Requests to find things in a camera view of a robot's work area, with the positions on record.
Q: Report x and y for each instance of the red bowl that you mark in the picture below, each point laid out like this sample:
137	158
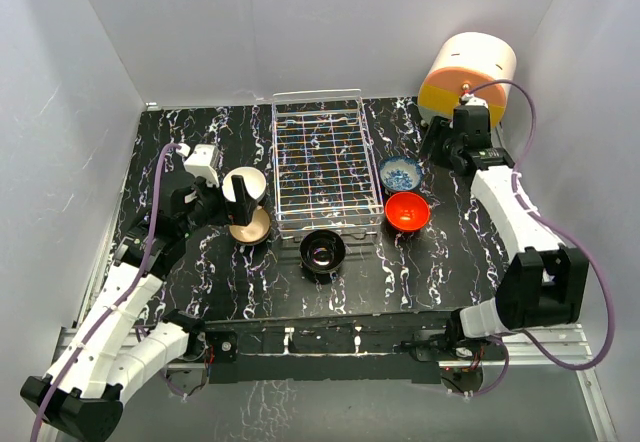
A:
407	211

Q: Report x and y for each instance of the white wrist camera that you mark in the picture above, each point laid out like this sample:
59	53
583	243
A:
470	99
202	162

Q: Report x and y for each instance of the black bowl with beige outside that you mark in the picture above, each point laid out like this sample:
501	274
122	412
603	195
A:
322	251

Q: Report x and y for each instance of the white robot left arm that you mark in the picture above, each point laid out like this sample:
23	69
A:
84	392

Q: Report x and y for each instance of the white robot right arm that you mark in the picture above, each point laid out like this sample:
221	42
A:
545	281

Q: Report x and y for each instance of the white wire dish rack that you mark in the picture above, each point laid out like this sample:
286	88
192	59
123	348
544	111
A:
325	174

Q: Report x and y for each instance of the round mini drawer cabinet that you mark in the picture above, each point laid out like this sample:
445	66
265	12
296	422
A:
465	62

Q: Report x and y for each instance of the aluminium frame rail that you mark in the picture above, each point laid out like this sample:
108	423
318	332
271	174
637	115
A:
344	353

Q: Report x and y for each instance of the blue floral porcelain bowl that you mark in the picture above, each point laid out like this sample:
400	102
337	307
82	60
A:
400	174

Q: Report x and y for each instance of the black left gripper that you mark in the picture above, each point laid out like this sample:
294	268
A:
226	214

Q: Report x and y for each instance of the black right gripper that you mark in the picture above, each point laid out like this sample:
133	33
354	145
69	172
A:
434	134

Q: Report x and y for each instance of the white bowl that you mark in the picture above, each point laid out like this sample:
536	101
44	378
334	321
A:
254	182

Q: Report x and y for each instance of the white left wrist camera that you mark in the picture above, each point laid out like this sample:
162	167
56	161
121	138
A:
202	162

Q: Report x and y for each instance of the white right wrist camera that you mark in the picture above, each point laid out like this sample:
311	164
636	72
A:
470	99

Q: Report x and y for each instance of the tan bowl with brown rim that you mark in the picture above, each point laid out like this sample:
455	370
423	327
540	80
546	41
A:
255	232

